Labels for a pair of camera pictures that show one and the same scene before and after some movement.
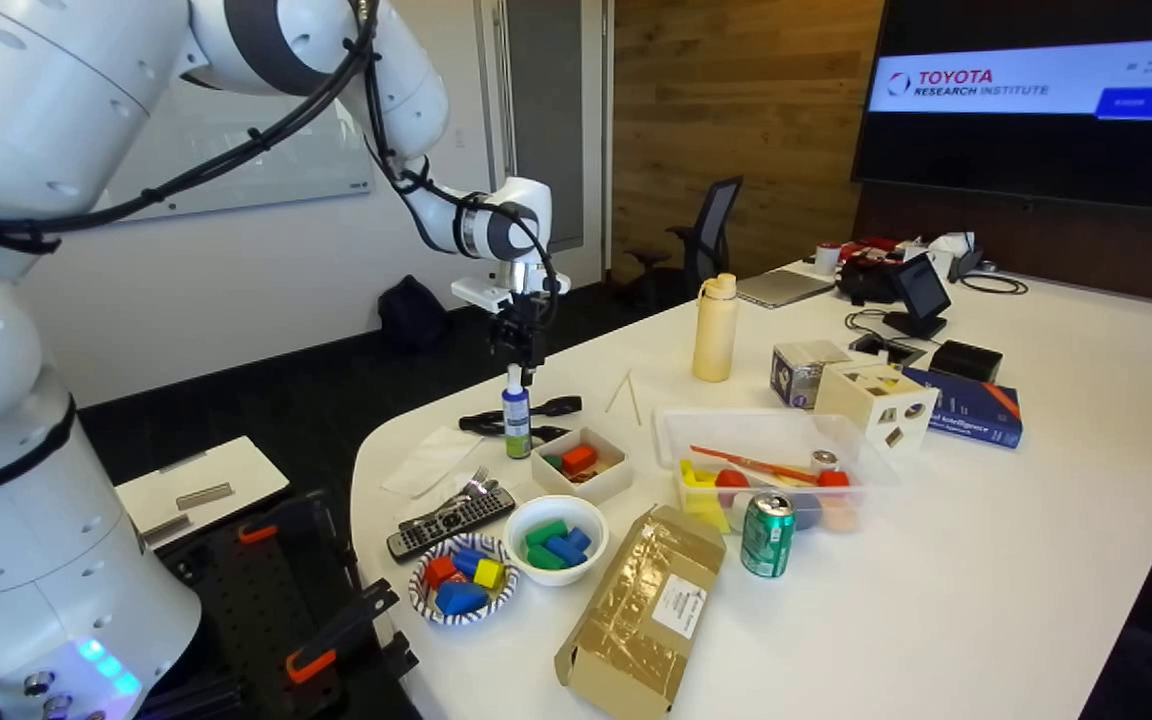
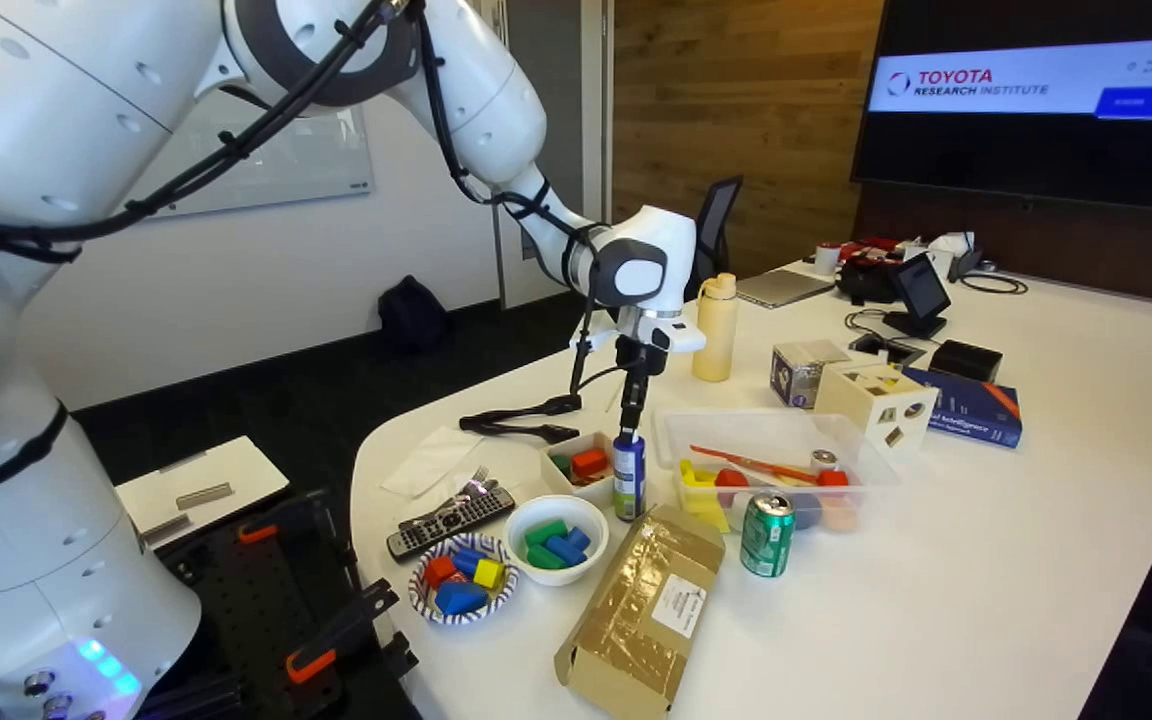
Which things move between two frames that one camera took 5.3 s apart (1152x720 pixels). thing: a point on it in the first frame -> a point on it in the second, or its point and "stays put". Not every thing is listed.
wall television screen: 1062,97 stays put
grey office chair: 706,247 stays put
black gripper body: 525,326 -> 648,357
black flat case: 966,360 stays put
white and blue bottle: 516,414 -> 629,457
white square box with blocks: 581,464 stays put
